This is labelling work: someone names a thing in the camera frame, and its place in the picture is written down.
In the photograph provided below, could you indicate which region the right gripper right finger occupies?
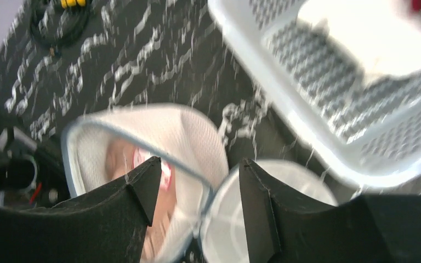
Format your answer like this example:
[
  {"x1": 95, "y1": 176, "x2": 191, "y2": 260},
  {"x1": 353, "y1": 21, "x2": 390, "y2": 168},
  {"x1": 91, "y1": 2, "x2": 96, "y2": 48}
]
[{"x1": 239, "y1": 159, "x2": 421, "y2": 262}]

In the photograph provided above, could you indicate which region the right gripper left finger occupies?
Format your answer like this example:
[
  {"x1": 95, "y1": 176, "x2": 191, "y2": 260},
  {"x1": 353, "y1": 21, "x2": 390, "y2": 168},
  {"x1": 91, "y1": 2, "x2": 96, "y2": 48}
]
[{"x1": 0, "y1": 157, "x2": 161, "y2": 262}]

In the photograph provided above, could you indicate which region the white mesh bag blue zipper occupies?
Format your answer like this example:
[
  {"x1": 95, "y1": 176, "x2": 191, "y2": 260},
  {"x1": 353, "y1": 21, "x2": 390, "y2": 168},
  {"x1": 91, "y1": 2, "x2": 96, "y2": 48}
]
[{"x1": 60, "y1": 103, "x2": 338, "y2": 263}]

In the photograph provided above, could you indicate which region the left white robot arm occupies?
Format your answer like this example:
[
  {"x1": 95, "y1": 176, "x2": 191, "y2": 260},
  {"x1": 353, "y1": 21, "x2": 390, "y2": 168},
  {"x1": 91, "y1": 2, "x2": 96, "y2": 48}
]
[{"x1": 0, "y1": 109, "x2": 70, "y2": 208}]

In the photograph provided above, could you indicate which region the beige pink bra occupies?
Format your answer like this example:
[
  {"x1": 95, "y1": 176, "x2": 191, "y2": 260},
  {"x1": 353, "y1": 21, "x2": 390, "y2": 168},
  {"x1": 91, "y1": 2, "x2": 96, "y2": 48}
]
[{"x1": 105, "y1": 139, "x2": 177, "y2": 262}]

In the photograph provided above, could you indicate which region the white bra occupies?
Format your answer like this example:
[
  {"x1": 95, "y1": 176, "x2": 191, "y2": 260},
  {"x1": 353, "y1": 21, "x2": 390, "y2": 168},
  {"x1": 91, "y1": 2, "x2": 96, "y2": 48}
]
[{"x1": 297, "y1": 1, "x2": 421, "y2": 84}]

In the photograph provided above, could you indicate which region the white plastic basket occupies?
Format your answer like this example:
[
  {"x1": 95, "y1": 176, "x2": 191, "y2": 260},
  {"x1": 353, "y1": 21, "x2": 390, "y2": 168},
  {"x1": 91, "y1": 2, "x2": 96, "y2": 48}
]
[{"x1": 208, "y1": 1, "x2": 421, "y2": 189}]

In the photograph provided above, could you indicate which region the black coiled cable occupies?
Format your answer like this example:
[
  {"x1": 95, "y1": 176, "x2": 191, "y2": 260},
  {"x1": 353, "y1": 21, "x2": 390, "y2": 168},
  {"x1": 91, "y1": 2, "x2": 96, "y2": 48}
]
[{"x1": 29, "y1": 0, "x2": 95, "y2": 48}]

